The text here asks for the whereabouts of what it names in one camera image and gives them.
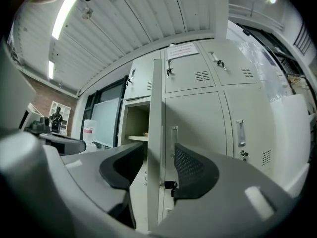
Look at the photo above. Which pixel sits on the large clear jug red label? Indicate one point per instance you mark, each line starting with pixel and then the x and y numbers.
pixel 89 133

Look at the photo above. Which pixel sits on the black metal rack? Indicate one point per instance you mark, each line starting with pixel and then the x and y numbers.
pixel 272 42

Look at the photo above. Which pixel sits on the clear plastic sheet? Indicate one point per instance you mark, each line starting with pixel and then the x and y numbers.
pixel 257 68

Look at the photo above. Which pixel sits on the small brown object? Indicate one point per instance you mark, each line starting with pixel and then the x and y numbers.
pixel 145 134

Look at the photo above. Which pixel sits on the black glass-door cabinet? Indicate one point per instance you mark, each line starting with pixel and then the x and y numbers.
pixel 106 118

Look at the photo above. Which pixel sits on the black metal railing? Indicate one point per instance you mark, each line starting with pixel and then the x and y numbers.
pixel 303 38

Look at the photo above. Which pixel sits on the locker door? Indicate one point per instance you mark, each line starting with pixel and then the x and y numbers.
pixel 154 133

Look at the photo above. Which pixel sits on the white paper notice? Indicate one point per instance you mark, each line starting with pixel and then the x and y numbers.
pixel 182 51

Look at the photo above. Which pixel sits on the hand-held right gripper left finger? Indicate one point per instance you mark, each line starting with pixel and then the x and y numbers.
pixel 94 172

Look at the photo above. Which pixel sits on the long ceiling light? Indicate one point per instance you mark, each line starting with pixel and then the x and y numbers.
pixel 64 16
pixel 51 69

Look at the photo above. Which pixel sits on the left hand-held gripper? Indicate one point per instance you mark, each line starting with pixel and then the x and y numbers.
pixel 31 120

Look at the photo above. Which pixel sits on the grey metal locker cabinet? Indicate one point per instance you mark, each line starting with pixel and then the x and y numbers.
pixel 198 120

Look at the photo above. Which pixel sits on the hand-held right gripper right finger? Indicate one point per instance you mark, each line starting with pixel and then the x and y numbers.
pixel 223 207

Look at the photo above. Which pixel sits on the black door key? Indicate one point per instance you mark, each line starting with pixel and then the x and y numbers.
pixel 169 185

